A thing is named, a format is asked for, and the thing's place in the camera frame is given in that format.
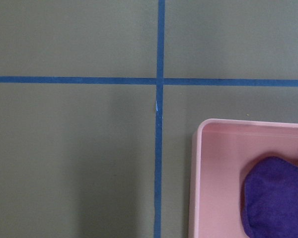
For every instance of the purple cloth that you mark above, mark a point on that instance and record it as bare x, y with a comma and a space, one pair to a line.
271, 199

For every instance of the pink plastic bin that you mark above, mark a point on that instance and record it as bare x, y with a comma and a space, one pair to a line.
223, 153

